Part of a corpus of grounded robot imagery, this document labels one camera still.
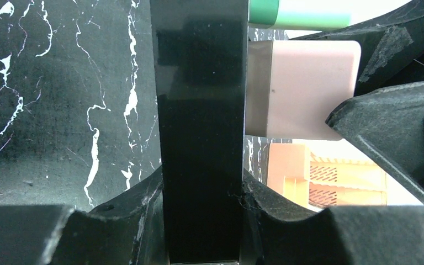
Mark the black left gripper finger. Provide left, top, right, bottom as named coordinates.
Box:
left=326, top=81, right=424, bottom=203
left=298, top=0, right=424, bottom=96
left=239, top=172, right=424, bottom=264
left=0, top=169, right=168, bottom=264

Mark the pink plug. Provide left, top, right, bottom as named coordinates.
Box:
left=245, top=40, right=361, bottom=141

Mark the green plug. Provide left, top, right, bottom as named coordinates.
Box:
left=248, top=0, right=352, bottom=31

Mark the black power strip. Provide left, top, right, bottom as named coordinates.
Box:
left=150, top=1, right=248, bottom=264

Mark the pink compartment organizer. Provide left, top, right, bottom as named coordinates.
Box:
left=267, top=143, right=310, bottom=208

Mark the pink tiered file rack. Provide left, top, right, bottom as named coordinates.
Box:
left=307, top=139, right=424, bottom=209

